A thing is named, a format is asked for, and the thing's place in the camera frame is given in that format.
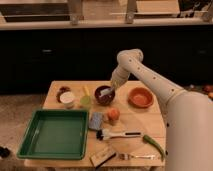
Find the grey blue towel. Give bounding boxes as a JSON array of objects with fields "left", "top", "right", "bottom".
[{"left": 99, "top": 88, "right": 113, "bottom": 97}]

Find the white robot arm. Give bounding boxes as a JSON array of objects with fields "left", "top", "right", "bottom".
[{"left": 111, "top": 49, "right": 213, "bottom": 171}]

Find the purple bowl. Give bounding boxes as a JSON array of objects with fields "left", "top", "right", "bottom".
[{"left": 94, "top": 85, "right": 115, "bottom": 106}]

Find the orange bowl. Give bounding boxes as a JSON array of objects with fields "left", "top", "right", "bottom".
[{"left": 128, "top": 87, "right": 154, "bottom": 108}]

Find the orange toy fruit on stand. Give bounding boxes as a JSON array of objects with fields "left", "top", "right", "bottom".
[{"left": 107, "top": 108, "right": 120, "bottom": 125}]

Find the blue sponge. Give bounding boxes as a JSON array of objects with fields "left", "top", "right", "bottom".
[{"left": 89, "top": 112, "right": 103, "bottom": 131}]

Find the wooden table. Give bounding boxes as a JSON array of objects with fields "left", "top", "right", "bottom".
[{"left": 24, "top": 81, "right": 166, "bottom": 169}]

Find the white cup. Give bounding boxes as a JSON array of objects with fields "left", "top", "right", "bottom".
[{"left": 60, "top": 91, "right": 75, "bottom": 108}]

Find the dark red toy item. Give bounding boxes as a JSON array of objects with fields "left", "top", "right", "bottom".
[{"left": 56, "top": 86, "right": 71, "bottom": 103}]

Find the green chili pepper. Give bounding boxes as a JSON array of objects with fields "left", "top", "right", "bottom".
[{"left": 142, "top": 134, "right": 165, "bottom": 161}]

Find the silver fork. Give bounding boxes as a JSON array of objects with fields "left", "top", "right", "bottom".
[{"left": 118, "top": 153, "right": 155, "bottom": 160}]

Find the wooden block with black edge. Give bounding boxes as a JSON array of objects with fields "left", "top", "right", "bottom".
[{"left": 90, "top": 148, "right": 116, "bottom": 168}]

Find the green plastic tray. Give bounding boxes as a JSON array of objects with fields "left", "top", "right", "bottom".
[{"left": 17, "top": 109, "right": 89, "bottom": 160}]

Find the black object on floor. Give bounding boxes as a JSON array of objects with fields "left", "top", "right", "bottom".
[{"left": 0, "top": 146, "right": 10, "bottom": 158}]

